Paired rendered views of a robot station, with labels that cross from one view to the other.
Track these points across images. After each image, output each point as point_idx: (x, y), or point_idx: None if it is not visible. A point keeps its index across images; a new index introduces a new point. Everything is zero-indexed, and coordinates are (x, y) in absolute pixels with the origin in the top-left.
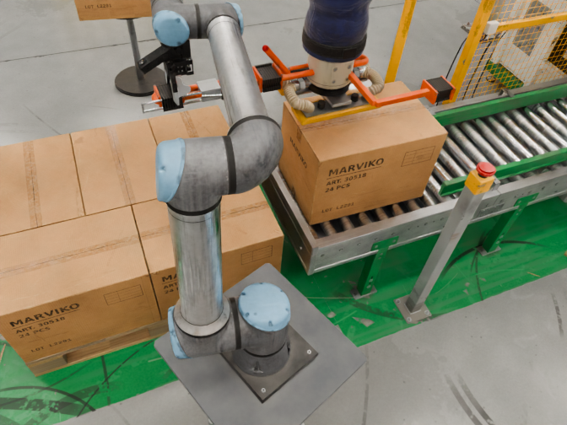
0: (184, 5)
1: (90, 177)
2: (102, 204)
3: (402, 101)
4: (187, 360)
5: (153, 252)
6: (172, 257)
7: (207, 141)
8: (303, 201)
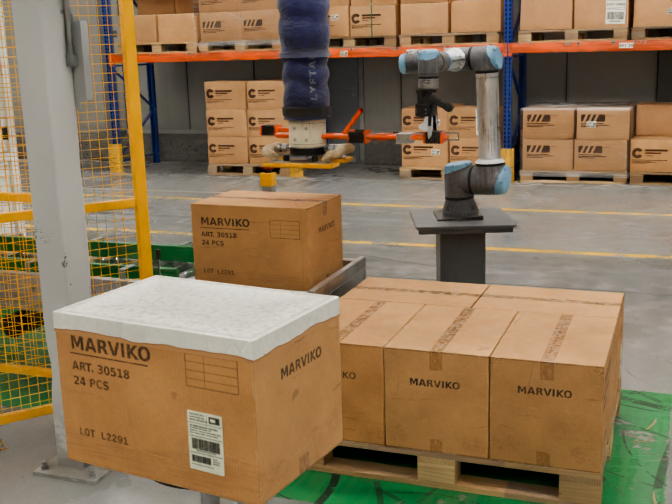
0: None
1: (494, 326)
2: (497, 312)
3: None
4: (501, 220)
5: (477, 289)
6: (465, 285)
7: (478, 46)
8: (336, 264)
